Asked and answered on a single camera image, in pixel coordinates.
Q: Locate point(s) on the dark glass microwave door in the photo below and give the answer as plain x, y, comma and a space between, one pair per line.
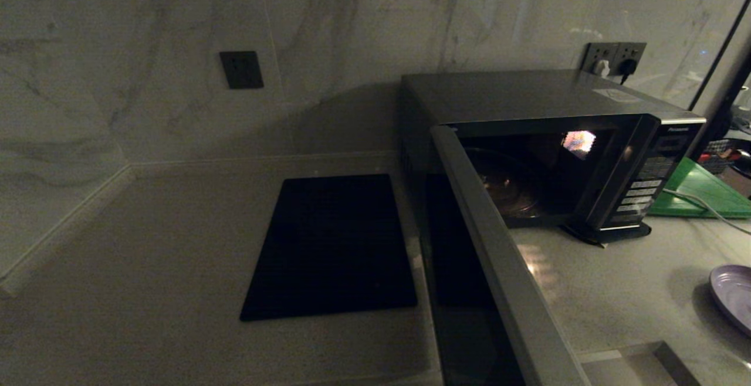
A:
510, 292

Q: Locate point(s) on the silver microwave oven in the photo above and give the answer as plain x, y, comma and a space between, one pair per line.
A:
528, 92

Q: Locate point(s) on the purple plate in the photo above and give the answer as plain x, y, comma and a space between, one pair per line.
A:
736, 298

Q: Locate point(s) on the black glass induction cooktop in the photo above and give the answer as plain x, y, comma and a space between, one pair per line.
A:
328, 251

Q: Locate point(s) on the white power plug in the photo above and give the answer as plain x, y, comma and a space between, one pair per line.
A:
602, 69

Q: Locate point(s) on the black rubber pad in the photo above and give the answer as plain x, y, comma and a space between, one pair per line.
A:
622, 233

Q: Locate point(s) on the white sticker label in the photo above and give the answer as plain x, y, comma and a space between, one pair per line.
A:
619, 95

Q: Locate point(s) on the black power plug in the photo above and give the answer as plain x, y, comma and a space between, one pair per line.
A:
628, 68

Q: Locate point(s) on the green cutting board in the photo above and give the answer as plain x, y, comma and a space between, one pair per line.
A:
704, 189

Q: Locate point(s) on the dark single wall socket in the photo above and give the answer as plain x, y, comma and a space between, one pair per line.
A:
240, 69

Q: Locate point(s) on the grey double wall socket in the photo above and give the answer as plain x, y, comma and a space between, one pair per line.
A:
613, 51

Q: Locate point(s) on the black metal frame post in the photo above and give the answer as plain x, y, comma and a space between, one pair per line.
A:
717, 57

